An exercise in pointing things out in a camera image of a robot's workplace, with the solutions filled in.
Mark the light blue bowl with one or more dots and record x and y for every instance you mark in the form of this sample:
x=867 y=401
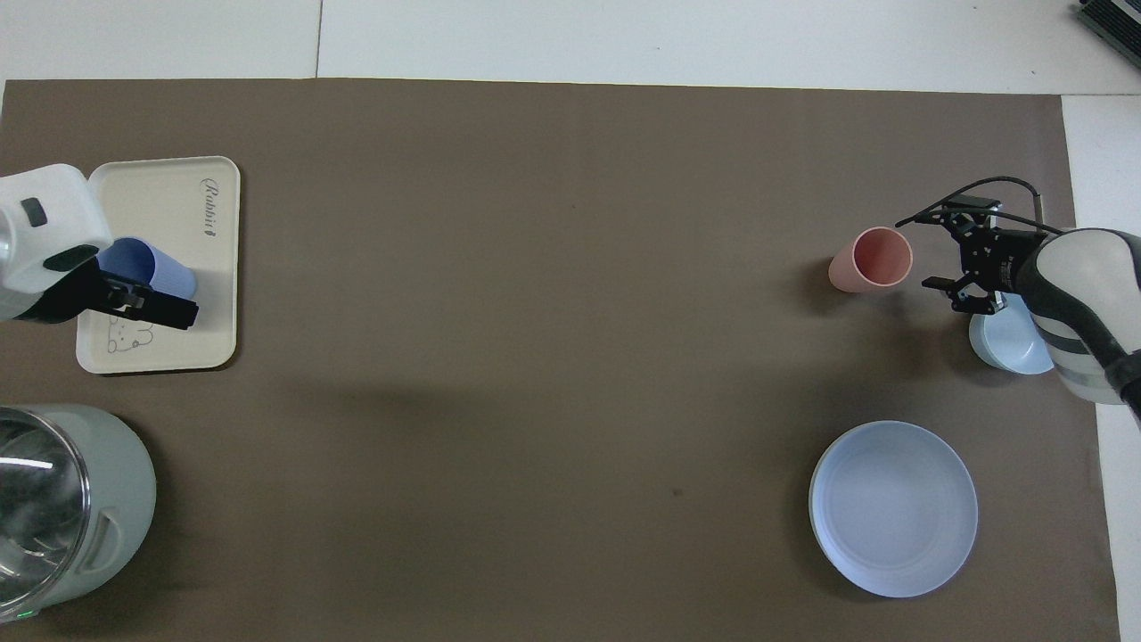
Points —
x=1012 y=343

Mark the cream rabbit print tray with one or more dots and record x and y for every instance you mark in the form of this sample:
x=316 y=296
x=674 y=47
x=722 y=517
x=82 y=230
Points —
x=201 y=267

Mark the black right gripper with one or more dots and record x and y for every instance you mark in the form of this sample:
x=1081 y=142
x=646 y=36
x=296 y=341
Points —
x=994 y=254

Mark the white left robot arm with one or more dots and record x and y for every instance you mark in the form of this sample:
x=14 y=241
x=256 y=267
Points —
x=45 y=232

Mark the brown table mat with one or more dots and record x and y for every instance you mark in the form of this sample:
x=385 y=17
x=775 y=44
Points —
x=570 y=357

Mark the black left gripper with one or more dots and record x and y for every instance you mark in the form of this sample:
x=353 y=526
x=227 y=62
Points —
x=76 y=294

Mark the dark ribbed device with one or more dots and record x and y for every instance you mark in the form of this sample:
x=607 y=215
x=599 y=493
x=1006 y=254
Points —
x=1114 y=27

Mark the blue plastic cup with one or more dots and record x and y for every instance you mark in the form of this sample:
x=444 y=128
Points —
x=151 y=266

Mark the blue round plate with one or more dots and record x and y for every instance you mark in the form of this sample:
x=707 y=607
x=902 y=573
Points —
x=893 y=508

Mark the glass pot lid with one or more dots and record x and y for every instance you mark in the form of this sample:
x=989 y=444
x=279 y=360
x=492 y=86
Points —
x=36 y=508

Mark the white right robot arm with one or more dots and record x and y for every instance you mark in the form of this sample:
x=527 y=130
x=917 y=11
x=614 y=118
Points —
x=1087 y=303

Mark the pale green electric pot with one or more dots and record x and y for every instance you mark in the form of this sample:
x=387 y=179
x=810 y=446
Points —
x=120 y=499

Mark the pink plastic cup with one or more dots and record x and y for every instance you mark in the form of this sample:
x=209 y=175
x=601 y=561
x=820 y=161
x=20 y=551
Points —
x=878 y=257

